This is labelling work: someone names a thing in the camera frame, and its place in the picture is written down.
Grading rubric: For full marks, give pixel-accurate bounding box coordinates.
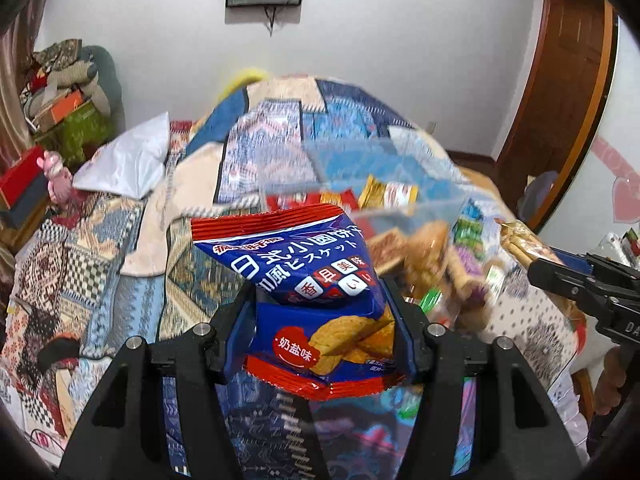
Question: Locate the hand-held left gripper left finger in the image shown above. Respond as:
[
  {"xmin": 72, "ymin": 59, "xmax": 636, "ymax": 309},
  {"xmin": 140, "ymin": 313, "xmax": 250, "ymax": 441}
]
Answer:
[{"xmin": 57, "ymin": 282, "xmax": 261, "ymax": 480}]

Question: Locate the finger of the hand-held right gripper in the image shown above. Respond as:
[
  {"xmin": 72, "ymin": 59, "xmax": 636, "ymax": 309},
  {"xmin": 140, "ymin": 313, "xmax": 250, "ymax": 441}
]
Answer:
[
  {"xmin": 542, "ymin": 246, "xmax": 601, "ymax": 273},
  {"xmin": 527, "ymin": 257, "xmax": 603, "ymax": 313}
]

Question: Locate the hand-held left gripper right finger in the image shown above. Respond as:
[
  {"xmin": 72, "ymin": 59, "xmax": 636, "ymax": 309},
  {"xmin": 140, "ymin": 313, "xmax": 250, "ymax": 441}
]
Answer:
[{"xmin": 382, "ymin": 277, "xmax": 583, "ymax": 480}]

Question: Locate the beige snack packet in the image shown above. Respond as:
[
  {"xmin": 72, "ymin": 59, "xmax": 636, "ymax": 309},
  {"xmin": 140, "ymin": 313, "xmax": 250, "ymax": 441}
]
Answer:
[{"xmin": 495, "ymin": 217, "xmax": 551, "ymax": 273}]

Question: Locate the blue biscuit packet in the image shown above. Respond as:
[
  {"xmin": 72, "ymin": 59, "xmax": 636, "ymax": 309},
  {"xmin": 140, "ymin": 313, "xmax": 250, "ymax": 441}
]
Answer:
[{"xmin": 190, "ymin": 203, "xmax": 408, "ymax": 402}]

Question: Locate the clear plastic storage box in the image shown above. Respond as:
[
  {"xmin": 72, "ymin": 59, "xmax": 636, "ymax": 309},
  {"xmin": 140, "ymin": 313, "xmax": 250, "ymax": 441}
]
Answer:
[{"xmin": 257, "ymin": 135, "xmax": 468, "ymax": 261}]

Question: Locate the person's right hand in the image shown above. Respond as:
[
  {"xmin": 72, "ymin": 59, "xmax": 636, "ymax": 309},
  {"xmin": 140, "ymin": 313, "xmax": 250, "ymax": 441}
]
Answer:
[{"xmin": 592, "ymin": 346, "xmax": 630, "ymax": 415}]

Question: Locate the purple snack packet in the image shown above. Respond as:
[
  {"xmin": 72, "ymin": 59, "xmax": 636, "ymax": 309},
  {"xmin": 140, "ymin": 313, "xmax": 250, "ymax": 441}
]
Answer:
[{"xmin": 447, "ymin": 250, "xmax": 493, "ymax": 311}]

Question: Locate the brown biscuit packet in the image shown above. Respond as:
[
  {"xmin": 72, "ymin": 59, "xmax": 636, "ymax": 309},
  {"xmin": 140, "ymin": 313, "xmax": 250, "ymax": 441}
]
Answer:
[{"xmin": 366, "ymin": 227, "xmax": 408, "ymax": 276}]

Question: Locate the tan cracker packet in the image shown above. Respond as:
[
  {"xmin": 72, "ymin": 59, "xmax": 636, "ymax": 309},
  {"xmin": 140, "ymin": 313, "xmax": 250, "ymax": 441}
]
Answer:
[{"xmin": 402, "ymin": 220, "xmax": 453, "ymax": 291}]

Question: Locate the green snack packet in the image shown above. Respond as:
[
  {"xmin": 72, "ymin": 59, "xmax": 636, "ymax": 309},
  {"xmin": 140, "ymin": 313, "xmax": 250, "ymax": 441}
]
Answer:
[{"xmin": 450, "ymin": 200, "xmax": 501, "ymax": 261}]

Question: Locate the red snack packet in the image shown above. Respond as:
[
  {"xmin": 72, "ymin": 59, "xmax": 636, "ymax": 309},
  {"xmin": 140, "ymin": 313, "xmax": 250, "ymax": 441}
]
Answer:
[{"xmin": 265, "ymin": 192, "xmax": 321, "ymax": 213}]

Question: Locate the yellow gold snack packet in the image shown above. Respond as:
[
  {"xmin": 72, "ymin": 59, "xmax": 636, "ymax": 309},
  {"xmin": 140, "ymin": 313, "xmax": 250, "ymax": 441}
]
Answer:
[{"xmin": 357, "ymin": 175, "xmax": 420, "ymax": 211}]

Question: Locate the checkered patterned bedsheet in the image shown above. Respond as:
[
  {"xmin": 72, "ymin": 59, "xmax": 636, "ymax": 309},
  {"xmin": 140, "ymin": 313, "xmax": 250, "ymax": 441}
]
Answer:
[{"xmin": 0, "ymin": 120, "xmax": 196, "ymax": 456}]

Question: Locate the blue patchwork blanket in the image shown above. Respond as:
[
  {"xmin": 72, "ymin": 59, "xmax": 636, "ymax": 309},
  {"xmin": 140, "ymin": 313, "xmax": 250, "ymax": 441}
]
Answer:
[{"xmin": 120, "ymin": 76, "xmax": 586, "ymax": 480}]

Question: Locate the white pillow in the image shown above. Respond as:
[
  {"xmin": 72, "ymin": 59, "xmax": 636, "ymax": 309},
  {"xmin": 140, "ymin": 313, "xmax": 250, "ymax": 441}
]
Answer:
[{"xmin": 72, "ymin": 112, "xmax": 172, "ymax": 200}]

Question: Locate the pink plush toy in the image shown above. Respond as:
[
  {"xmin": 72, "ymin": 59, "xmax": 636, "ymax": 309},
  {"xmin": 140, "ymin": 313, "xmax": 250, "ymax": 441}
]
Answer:
[{"xmin": 37, "ymin": 150, "xmax": 81, "ymax": 206}]

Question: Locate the yellow plush object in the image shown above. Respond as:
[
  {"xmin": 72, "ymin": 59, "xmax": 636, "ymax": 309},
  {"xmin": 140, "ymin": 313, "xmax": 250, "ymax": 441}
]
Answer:
[{"xmin": 217, "ymin": 67, "xmax": 273, "ymax": 103}]

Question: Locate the red box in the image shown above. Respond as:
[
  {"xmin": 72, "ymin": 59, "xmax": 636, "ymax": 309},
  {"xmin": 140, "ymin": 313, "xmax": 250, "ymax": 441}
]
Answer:
[{"xmin": 0, "ymin": 146, "xmax": 48, "ymax": 211}]

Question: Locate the pile of clothes and boxes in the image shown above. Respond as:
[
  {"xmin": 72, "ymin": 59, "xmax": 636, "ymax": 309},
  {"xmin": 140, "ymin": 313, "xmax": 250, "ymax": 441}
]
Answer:
[{"xmin": 20, "ymin": 37, "xmax": 126, "ymax": 171}]

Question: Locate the striped curtain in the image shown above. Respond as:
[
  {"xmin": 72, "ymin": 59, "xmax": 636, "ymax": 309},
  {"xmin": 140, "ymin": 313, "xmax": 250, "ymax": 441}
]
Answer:
[{"xmin": 0, "ymin": 0, "xmax": 53, "ymax": 166}]

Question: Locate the wooden door frame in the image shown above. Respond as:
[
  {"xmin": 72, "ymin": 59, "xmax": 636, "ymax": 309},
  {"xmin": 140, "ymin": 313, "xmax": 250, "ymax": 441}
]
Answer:
[{"xmin": 492, "ymin": 0, "xmax": 620, "ymax": 233}]

